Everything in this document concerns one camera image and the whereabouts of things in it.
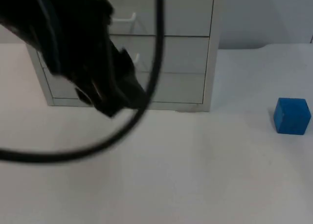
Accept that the blue cube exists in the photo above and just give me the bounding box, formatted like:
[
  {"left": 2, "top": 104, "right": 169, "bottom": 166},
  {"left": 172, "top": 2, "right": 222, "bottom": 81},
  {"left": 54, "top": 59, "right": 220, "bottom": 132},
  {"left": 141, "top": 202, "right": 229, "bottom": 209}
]
[{"left": 273, "top": 97, "right": 312, "bottom": 136}]

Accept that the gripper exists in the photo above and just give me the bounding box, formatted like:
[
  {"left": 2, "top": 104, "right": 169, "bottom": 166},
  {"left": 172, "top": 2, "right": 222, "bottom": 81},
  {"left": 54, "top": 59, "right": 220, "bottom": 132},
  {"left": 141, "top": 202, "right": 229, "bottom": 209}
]
[{"left": 73, "top": 73, "right": 149, "bottom": 119}]

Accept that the black cable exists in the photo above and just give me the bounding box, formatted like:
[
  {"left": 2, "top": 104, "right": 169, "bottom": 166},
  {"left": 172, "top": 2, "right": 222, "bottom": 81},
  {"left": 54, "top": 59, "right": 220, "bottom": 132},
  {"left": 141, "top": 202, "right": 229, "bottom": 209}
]
[{"left": 0, "top": 0, "right": 166, "bottom": 164}]

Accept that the grey chest of drawers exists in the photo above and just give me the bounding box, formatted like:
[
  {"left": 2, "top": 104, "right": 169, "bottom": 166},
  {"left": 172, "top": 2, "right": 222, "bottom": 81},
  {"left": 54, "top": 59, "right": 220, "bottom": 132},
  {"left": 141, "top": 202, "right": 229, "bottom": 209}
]
[{"left": 25, "top": 0, "right": 220, "bottom": 113}]

